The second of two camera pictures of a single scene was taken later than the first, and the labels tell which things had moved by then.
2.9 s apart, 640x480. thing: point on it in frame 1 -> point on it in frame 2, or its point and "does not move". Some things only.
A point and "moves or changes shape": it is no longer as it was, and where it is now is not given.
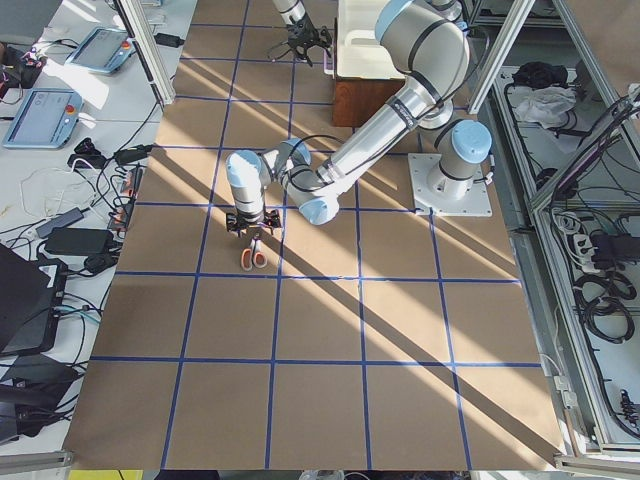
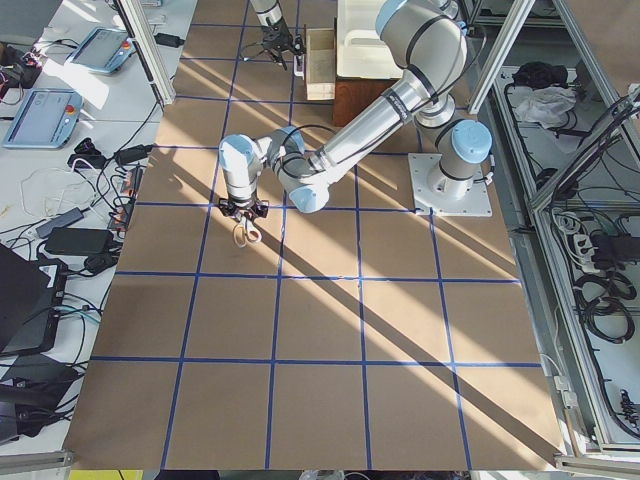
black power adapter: (78, 241) does not move
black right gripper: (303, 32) -> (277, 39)
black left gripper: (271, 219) -> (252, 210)
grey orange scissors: (254, 256) moves or changes shape
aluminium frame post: (150, 47) does not move
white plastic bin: (359, 50) does not move
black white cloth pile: (541, 94) does not move
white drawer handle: (329, 61) -> (295, 66)
